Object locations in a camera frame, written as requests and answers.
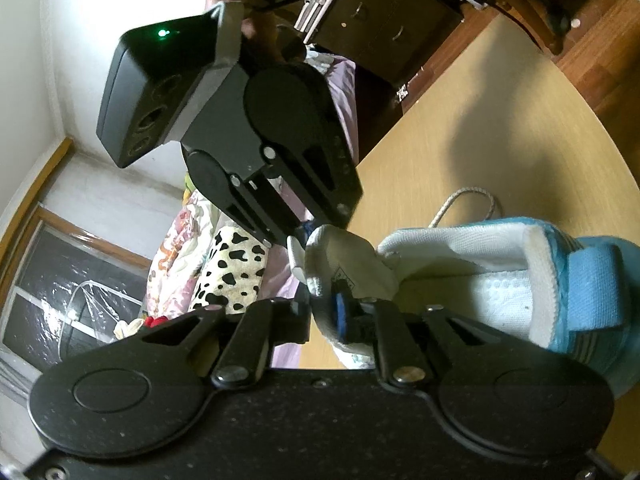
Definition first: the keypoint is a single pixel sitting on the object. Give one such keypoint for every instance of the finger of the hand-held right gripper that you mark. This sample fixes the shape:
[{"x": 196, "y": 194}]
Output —
[
  {"x": 295, "y": 175},
  {"x": 260, "y": 210}
]

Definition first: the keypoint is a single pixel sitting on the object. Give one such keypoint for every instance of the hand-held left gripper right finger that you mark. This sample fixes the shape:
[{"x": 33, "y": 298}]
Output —
[{"x": 342, "y": 311}]

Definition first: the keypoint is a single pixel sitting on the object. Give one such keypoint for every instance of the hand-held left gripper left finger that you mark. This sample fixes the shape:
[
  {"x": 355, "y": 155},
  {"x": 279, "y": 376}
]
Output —
[{"x": 300, "y": 325}]

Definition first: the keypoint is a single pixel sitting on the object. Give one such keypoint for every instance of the white and blue sneaker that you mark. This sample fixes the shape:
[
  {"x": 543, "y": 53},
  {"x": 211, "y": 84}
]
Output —
[{"x": 500, "y": 290}]

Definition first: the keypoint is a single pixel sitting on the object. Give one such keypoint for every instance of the person's right hand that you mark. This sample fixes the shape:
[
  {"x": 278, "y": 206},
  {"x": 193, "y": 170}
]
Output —
[{"x": 260, "y": 35}]

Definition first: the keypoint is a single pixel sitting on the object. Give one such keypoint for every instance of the yellow plush toy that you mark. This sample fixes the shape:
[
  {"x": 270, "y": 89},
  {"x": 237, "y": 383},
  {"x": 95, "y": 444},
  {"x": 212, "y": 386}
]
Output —
[{"x": 187, "y": 192}]

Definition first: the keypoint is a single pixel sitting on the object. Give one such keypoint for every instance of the purple bed sheet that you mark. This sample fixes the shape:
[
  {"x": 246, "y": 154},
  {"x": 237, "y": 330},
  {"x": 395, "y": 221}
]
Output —
[{"x": 345, "y": 110}]

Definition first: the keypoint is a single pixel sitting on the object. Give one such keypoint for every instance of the pink floral quilt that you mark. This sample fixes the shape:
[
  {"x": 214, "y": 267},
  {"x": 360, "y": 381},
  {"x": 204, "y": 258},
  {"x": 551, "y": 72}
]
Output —
[{"x": 175, "y": 260}]

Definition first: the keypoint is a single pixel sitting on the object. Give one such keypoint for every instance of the small white paper scrap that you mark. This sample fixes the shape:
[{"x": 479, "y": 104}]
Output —
[{"x": 401, "y": 94}]

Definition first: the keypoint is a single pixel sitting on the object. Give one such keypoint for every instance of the stack of books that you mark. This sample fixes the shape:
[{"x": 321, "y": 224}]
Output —
[{"x": 310, "y": 15}]

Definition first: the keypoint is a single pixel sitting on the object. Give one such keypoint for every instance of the dark wooden nightstand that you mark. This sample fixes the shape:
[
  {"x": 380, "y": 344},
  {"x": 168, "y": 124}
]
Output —
[{"x": 380, "y": 25}]

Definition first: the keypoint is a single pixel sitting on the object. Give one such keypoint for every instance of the plastic covered window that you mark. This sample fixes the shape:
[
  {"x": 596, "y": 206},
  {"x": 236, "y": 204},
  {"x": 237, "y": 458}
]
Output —
[{"x": 45, "y": 280}]

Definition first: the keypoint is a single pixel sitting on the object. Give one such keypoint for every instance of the wooden chair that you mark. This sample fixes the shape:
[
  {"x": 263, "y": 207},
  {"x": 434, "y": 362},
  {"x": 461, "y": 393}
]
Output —
[{"x": 520, "y": 10}]

